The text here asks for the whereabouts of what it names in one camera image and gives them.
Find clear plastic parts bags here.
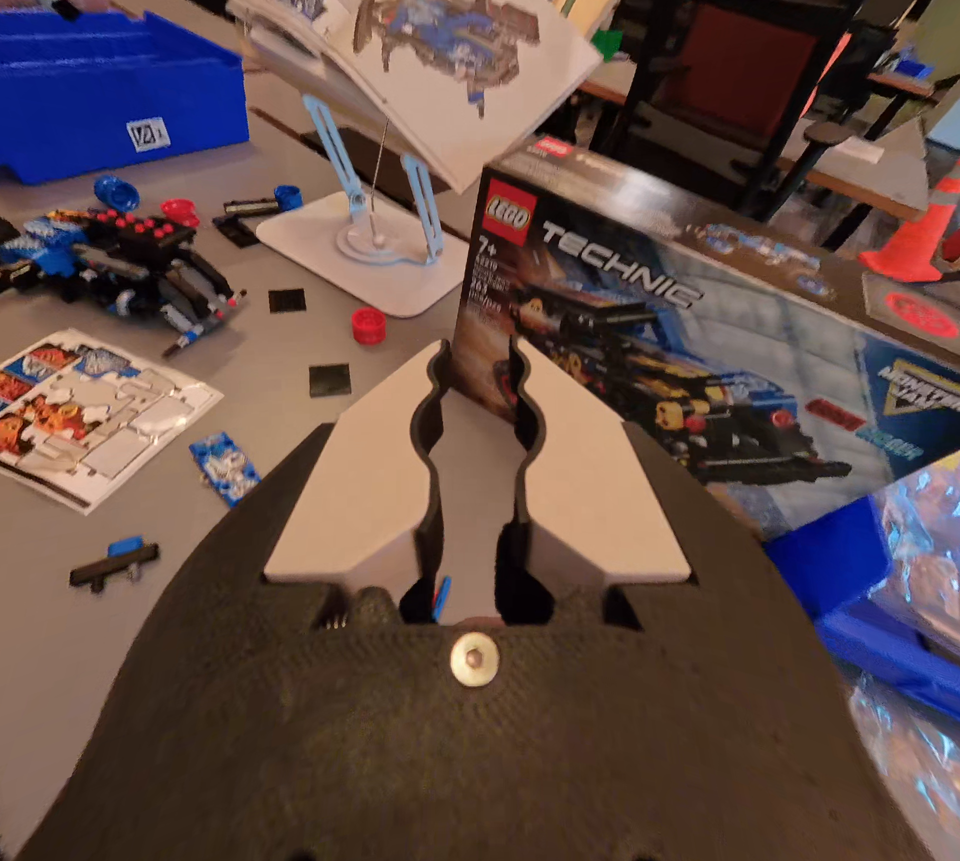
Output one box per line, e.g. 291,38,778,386
847,452,960,861

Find toy truck set box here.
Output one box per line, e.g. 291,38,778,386
450,137,960,525

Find sticker sheet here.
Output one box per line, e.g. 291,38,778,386
0,328,225,516

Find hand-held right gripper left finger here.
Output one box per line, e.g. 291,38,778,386
264,341,452,622

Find toy truck chassis model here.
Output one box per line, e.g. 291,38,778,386
0,204,249,360

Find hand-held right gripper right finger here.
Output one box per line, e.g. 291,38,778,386
497,337,691,624

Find blue plastic bin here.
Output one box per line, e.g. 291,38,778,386
0,6,250,187

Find black beam with blue part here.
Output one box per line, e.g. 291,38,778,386
69,534,160,594

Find blue printed panel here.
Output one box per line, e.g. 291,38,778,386
189,432,262,508

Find black chair red back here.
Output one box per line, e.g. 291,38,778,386
600,0,901,217

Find grey desk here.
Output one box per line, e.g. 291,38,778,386
0,0,774,858

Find orange traffic cone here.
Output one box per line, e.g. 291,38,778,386
858,174,960,285

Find plain blue bin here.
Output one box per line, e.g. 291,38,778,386
765,493,960,723

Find white book stand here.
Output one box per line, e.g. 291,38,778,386
243,13,470,318

